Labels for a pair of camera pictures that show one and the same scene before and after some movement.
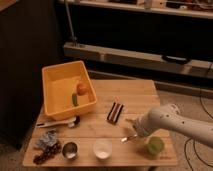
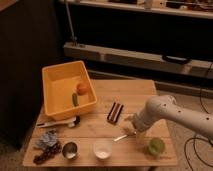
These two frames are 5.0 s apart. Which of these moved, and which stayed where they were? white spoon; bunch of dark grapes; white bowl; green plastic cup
Moved: white spoon
Stayed: bunch of dark grapes; green plastic cup; white bowl
